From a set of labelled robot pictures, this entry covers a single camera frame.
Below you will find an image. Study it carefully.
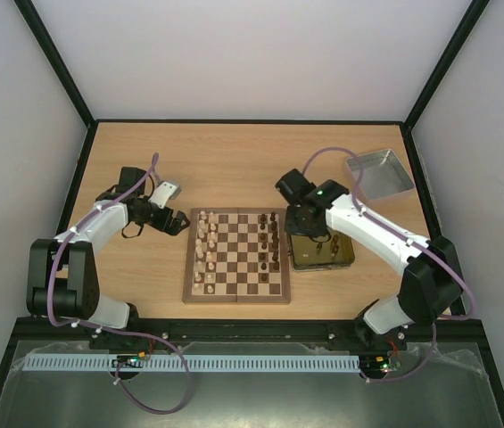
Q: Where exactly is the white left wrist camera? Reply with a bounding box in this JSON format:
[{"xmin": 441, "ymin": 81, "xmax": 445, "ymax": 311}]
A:
[{"xmin": 149, "ymin": 181, "xmax": 181, "ymax": 209}]

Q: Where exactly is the gold tin box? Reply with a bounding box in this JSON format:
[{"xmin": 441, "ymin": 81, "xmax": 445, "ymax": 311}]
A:
[{"xmin": 288, "ymin": 230, "xmax": 355, "ymax": 272}]

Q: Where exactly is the silver tin lid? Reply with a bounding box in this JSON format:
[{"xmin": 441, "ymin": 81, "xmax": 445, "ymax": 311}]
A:
[{"xmin": 345, "ymin": 148, "xmax": 416, "ymax": 202}]

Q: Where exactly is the white slotted cable duct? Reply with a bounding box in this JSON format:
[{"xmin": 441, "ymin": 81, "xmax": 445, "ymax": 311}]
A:
[{"xmin": 22, "ymin": 353, "xmax": 359, "ymax": 374}]

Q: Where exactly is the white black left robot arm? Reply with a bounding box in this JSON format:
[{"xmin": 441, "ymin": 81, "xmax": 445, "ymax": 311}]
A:
[{"xmin": 26, "ymin": 167, "xmax": 190, "ymax": 333}]

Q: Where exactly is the black aluminium frame rail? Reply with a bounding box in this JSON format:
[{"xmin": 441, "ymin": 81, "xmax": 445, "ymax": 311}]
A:
[{"xmin": 10, "ymin": 318, "xmax": 484, "ymax": 356}]

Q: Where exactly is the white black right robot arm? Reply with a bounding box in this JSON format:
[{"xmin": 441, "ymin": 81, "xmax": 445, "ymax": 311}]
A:
[{"xmin": 275, "ymin": 169, "xmax": 465, "ymax": 350}]

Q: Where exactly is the wooden chess board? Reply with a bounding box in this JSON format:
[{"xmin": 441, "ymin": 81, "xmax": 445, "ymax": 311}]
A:
[{"xmin": 183, "ymin": 208, "xmax": 291, "ymax": 304}]

